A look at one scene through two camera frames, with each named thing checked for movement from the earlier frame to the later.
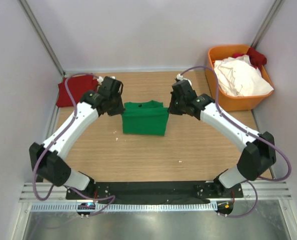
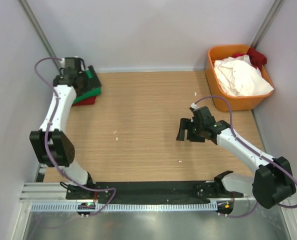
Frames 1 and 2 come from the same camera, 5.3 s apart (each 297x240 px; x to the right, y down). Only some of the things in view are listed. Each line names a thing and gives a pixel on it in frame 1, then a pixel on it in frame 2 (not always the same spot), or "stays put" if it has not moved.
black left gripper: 120,109 to 93,81
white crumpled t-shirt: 239,77 stays put
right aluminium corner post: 267,23 stays put
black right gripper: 172,108 to 186,124
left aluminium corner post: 41,33 stays put
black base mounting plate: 154,192 stays put
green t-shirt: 148,117 to 92,93
